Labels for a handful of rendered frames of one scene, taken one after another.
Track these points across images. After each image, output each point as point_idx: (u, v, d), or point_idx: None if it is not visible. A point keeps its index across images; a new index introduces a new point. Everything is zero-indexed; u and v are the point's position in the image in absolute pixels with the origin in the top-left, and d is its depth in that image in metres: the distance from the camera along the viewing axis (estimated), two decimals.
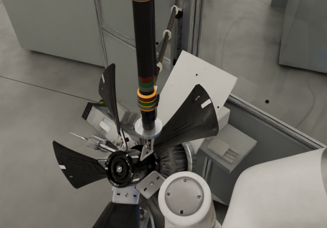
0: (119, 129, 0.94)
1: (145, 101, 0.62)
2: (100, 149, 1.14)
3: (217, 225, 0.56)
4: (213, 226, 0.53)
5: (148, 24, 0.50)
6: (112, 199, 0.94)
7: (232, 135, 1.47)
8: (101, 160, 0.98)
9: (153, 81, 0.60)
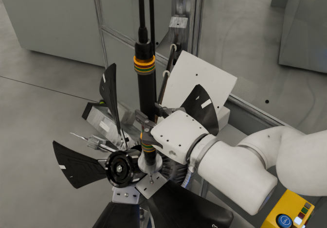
0: None
1: (147, 144, 0.73)
2: (100, 149, 1.14)
3: (182, 164, 0.59)
4: (194, 169, 0.57)
5: (150, 89, 0.61)
6: (99, 161, 0.98)
7: (232, 135, 1.47)
8: (122, 134, 0.94)
9: None
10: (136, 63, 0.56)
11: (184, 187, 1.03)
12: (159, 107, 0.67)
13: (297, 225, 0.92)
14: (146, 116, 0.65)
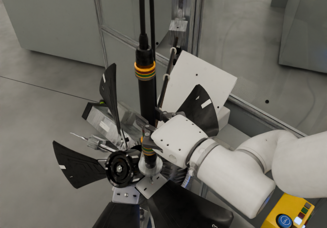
0: None
1: (148, 148, 0.74)
2: (100, 149, 1.14)
3: (182, 167, 0.60)
4: (194, 173, 0.58)
5: (150, 94, 0.62)
6: (99, 161, 0.98)
7: (232, 135, 1.47)
8: (122, 134, 0.94)
9: None
10: (137, 69, 0.57)
11: (184, 187, 1.03)
12: (159, 112, 0.68)
13: (297, 225, 0.92)
14: (147, 120, 0.66)
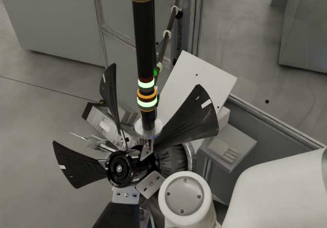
0: (153, 150, 0.86)
1: (145, 101, 0.62)
2: (100, 149, 1.14)
3: (218, 225, 0.56)
4: (213, 227, 0.53)
5: (148, 24, 0.50)
6: (99, 161, 0.98)
7: (232, 135, 1.47)
8: (122, 134, 0.94)
9: (153, 81, 0.60)
10: None
11: None
12: None
13: None
14: None
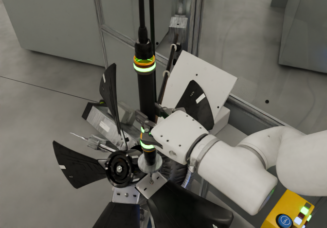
0: (147, 200, 0.86)
1: (147, 144, 0.73)
2: (100, 149, 1.14)
3: (182, 164, 0.59)
4: (194, 170, 0.57)
5: (150, 89, 0.61)
6: (120, 132, 0.94)
7: (232, 135, 1.47)
8: None
9: None
10: (136, 63, 0.56)
11: (184, 187, 1.03)
12: (159, 107, 0.67)
13: (297, 225, 0.92)
14: (146, 116, 0.65)
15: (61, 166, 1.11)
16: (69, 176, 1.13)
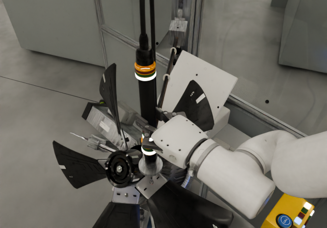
0: (147, 200, 0.86)
1: None
2: (100, 149, 1.14)
3: (182, 168, 0.60)
4: (194, 174, 0.58)
5: (151, 94, 0.62)
6: (120, 132, 0.94)
7: (232, 135, 1.47)
8: None
9: None
10: (137, 70, 0.57)
11: (184, 187, 1.03)
12: (160, 112, 0.68)
13: (297, 225, 0.92)
14: (146, 121, 0.66)
15: (61, 166, 1.11)
16: (69, 176, 1.13)
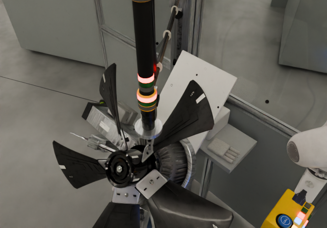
0: (147, 200, 0.86)
1: (145, 101, 0.62)
2: (100, 149, 1.14)
3: (320, 182, 0.68)
4: (321, 172, 0.66)
5: (148, 24, 0.50)
6: (120, 132, 0.94)
7: (232, 135, 1.47)
8: (150, 154, 0.87)
9: (153, 81, 0.60)
10: None
11: (184, 187, 1.03)
12: None
13: (297, 225, 0.92)
14: None
15: (61, 166, 1.11)
16: (69, 176, 1.13)
